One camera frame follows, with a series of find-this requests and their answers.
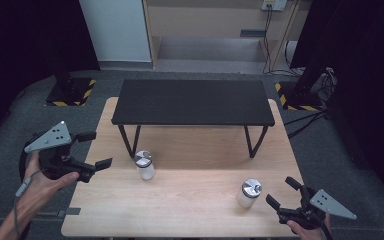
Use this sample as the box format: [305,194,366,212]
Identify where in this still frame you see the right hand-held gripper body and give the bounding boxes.
[277,189,358,231]

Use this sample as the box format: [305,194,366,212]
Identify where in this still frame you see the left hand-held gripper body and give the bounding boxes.
[24,120,96,184]

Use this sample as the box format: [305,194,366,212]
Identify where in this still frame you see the white jar with silver lid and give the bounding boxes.
[235,178,263,210]
[134,149,156,182]

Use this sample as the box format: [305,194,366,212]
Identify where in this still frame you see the black shelf with metal legs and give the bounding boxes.
[110,79,276,159]

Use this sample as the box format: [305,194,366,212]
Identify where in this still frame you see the person's right hand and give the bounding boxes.
[286,214,332,240]

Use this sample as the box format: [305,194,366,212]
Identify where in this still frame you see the person's left hand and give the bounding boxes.
[15,151,80,218]

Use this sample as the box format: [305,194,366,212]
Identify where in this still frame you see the black stand with striped base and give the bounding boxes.
[44,59,98,108]
[274,64,328,112]

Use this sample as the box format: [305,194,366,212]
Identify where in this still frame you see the grey tape strip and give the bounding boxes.
[57,207,82,218]

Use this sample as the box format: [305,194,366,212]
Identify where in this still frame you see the black curtain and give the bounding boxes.
[289,0,384,209]
[0,0,101,153]

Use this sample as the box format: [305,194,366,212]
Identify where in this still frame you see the white panel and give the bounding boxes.
[79,0,153,63]

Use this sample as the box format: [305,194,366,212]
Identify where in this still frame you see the grey flat plate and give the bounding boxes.
[239,29,267,38]

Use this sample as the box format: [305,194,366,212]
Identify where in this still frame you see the thin grey gripper cable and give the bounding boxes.
[12,170,43,239]

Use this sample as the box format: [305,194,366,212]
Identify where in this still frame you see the black floor cables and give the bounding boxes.
[283,109,332,139]

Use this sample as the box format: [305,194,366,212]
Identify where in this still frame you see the tangled cable bundle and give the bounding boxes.
[313,66,338,105]

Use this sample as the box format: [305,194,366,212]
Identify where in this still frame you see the black socket cables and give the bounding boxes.
[262,4,304,77]

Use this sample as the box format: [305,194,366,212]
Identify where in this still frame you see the white wall socket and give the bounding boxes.
[261,0,288,12]

